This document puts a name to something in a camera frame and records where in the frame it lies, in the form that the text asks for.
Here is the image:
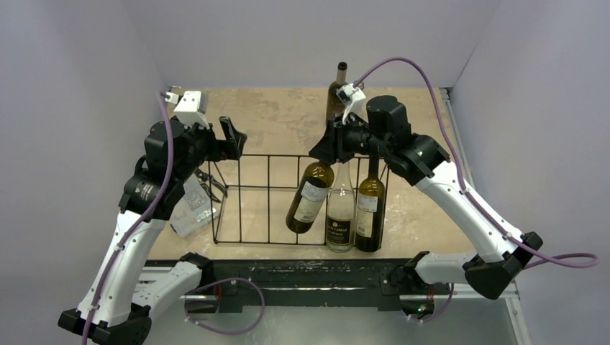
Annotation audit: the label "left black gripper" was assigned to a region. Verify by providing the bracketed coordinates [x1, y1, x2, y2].
[175, 115, 245, 181]

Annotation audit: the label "green bottle white label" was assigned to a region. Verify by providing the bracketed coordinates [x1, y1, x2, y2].
[286, 161, 334, 234]

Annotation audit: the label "black wire wine rack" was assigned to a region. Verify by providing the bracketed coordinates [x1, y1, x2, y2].
[207, 153, 391, 247]

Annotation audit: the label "clear bottle black label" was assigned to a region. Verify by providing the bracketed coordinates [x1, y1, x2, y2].
[325, 162, 355, 253]

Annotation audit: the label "dark green wine bottle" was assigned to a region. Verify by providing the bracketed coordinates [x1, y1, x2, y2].
[355, 157, 386, 252]

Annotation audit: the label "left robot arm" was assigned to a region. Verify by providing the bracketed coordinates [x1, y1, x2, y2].
[58, 116, 247, 344]

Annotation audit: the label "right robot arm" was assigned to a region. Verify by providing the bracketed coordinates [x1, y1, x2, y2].
[309, 95, 543, 300]

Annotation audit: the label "dark bottle silver neck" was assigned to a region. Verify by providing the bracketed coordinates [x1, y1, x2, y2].
[325, 61, 347, 120]

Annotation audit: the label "black pruning shears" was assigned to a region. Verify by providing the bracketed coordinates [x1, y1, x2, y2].
[194, 169, 228, 203]

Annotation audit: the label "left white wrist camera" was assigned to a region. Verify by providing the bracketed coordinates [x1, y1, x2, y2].
[164, 91, 210, 129]

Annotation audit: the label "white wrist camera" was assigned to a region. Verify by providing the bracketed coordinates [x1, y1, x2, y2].
[336, 83, 366, 124]
[164, 91, 210, 129]

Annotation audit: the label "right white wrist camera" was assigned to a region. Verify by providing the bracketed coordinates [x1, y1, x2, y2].
[336, 83, 366, 124]

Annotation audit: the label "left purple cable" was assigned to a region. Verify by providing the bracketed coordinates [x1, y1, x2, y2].
[80, 91, 176, 345]

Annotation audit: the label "purple cable loop under table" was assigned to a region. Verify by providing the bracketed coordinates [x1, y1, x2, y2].
[184, 276, 266, 336]

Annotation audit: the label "black table front rail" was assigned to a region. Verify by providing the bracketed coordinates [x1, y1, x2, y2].
[145, 254, 451, 319]

